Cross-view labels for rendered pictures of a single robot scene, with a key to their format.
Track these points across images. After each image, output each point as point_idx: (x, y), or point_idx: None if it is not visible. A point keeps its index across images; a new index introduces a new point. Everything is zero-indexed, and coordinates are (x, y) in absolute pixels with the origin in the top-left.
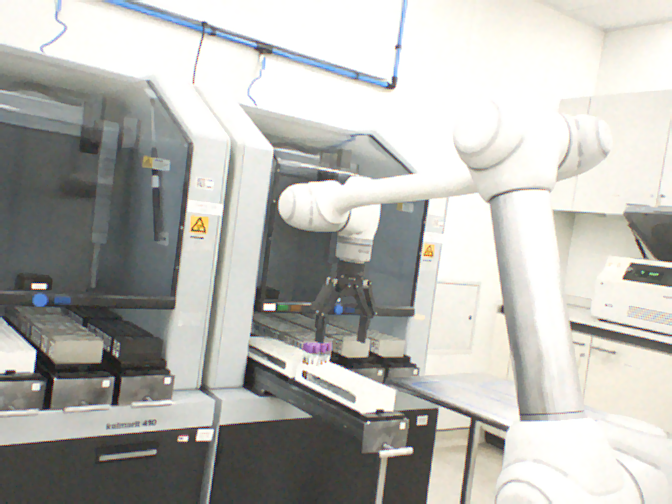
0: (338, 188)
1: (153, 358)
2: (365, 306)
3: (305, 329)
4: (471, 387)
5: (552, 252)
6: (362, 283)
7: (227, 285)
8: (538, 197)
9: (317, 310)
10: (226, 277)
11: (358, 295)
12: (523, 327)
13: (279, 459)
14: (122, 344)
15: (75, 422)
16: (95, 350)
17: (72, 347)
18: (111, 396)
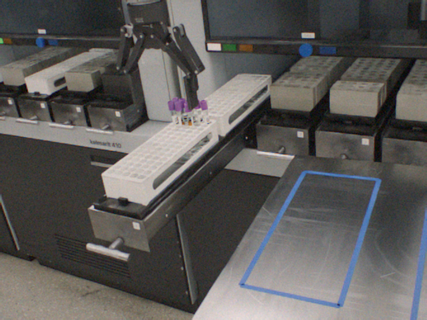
0: None
1: (127, 91)
2: (177, 62)
3: (332, 67)
4: (394, 203)
5: None
6: (163, 31)
7: (174, 23)
8: None
9: (117, 66)
10: (170, 14)
11: (161, 47)
12: None
13: (240, 207)
14: (102, 78)
15: (71, 134)
16: (88, 81)
17: (74, 77)
18: (85, 119)
